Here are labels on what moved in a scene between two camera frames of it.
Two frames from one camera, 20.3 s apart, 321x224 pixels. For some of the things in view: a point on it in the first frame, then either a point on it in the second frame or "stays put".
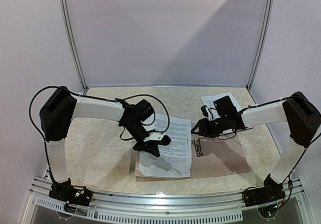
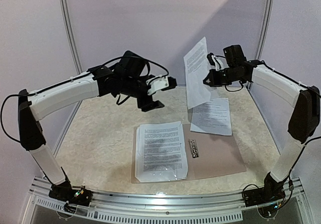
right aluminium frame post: [264, 33] stays put
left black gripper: [151, 146] → [149, 104]
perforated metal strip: [137, 217] stays put
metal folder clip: [199, 147] → [193, 147]
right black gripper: [207, 128] → [216, 76]
